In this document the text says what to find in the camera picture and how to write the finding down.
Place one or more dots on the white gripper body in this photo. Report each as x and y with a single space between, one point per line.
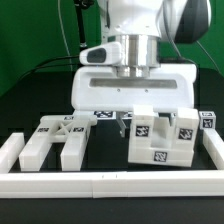
98 88

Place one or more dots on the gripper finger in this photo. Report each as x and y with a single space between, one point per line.
124 129

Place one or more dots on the white chair backrest frame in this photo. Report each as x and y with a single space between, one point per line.
71 130

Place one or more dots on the white chair seat part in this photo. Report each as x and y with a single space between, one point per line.
161 152

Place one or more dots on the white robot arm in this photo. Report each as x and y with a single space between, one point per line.
126 70

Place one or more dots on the white marker tag sheet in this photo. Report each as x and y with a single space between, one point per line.
111 115

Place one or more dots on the white U-shaped obstacle fence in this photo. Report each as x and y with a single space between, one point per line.
101 184

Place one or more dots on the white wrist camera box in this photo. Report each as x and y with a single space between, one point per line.
105 54

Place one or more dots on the black camera stand pole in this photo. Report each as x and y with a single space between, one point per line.
81 5

